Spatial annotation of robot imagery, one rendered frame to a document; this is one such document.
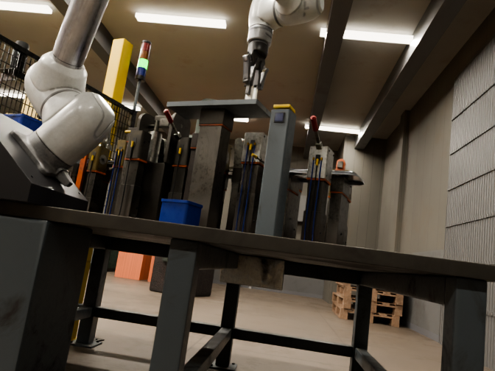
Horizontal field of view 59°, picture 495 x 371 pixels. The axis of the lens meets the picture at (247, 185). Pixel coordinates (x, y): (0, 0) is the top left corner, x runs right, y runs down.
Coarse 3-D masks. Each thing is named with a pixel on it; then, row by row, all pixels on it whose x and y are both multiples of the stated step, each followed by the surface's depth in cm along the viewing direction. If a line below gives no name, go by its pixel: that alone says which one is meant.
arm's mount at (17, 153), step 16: (0, 128) 129; (16, 128) 143; (0, 144) 120; (16, 144) 130; (0, 160) 119; (16, 160) 120; (0, 176) 118; (16, 176) 118; (32, 176) 121; (48, 176) 134; (0, 192) 118; (16, 192) 117; (32, 192) 118; (48, 192) 126; (64, 192) 136; (80, 192) 151; (80, 208) 146
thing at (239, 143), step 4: (236, 140) 176; (240, 140) 176; (236, 144) 176; (240, 144) 176; (236, 148) 176; (240, 148) 176; (236, 152) 176; (240, 152) 176; (236, 156) 176; (240, 156) 176; (236, 160) 176; (240, 160) 176; (236, 164) 176; (240, 164) 176
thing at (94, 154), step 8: (96, 152) 200; (104, 152) 202; (96, 160) 199; (104, 160) 202; (88, 168) 200; (96, 168) 199; (104, 168) 203; (88, 176) 198; (96, 176) 200; (88, 184) 199; (96, 184) 200; (88, 192) 198; (96, 192) 200; (88, 200) 197; (96, 200) 200; (88, 208) 196; (96, 208) 200
